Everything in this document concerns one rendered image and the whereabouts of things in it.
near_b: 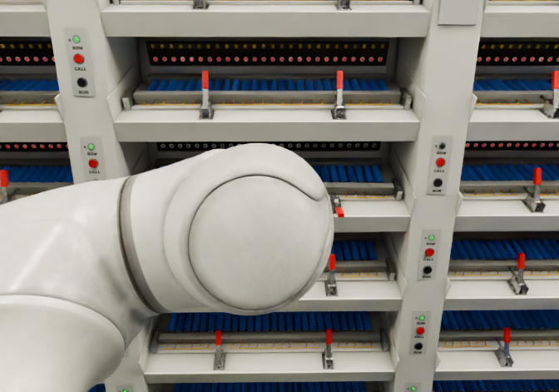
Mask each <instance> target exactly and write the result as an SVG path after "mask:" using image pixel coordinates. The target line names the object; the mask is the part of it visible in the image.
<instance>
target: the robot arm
mask: <svg viewBox="0 0 559 392"><path fill-rule="evenodd" d="M333 240H334V219H333V212H332V206H331V203H330V199H329V195H328V192H327V191H326V188H325V186H324V184H323V182H322V181H321V179H320V177H319V175H318V174H317V173H316V171H315V170H314V169H313V168H312V167H311V165H310V164H308V163H307V162H306V161H305V160H304V159H303V158H301V157H300V156H298V155H296V154H295V153H293V152H292V151H290V150H287V149H285V148H283V147H280V146H275V145H271V144H265V143H250V144H244V145H239V146H233V147H231V148H228V149H213V150H210V151H207V152H205V153H202V154H200V155H198V156H194V157H192V158H189V159H186V160H184V161H179V162H177V163H174V164H172V165H169V166H164V167H162V168H158V169H155V170H153V171H148V172H144V173H141V174H137V175H134V176H127V177H122V178H118V179H112V180H105V181H89V182H84V183H81V184H76V185H72V186H65V187H61V188H57V189H54V190H50V191H45V192H42V193H38V194H36V195H32V196H27V197H24V198H22V199H19V200H15V201H11V202H8V203H6V204H3V205H0V392H87V391H88V390H89V389H90V388H92V387H93V386H95V385H97V384H99V383H101V382H102V381H104V380H106V379H107V378H109V377H110V376H111V375H113V374H114V373H115V372H116V370H117V369H118V367H119V366H120V364H121V361H122V357H123V354H124V352H125V351H126V348H127V347H128V346H129V344H130V343H131V342H132V341H133V339H134V338H135V337H136V336H137V335H138V334H139V333H140V332H141V330H142V328H143V326H144V320H145V319H146V318H149V317H152V316H154V315H159V314H162V313H165V312H169V311H173V310H181V309H186V308H195V307H211V308H213V309H216V310H219V311H222V312H225V313H230V314H233V315H265V314H269V313H272V312H276V311H277V310H281V309H284V308H285V307H287V306H289V305H292V304H293V303H295V302H296V301H297V300H299V299H300V298H302V297H303V296H304V295H305V294H306V293H307V292H308V291H309V290H310V289H311V288H312V287H313V286H314V284H315V283H316V282H317V280H318V279H319V278H320V276H321V275H322V273H323V271H324V268H325V266H326V264H327V262H328V259H329V256H330V253H331V249H332V245H333Z"/></svg>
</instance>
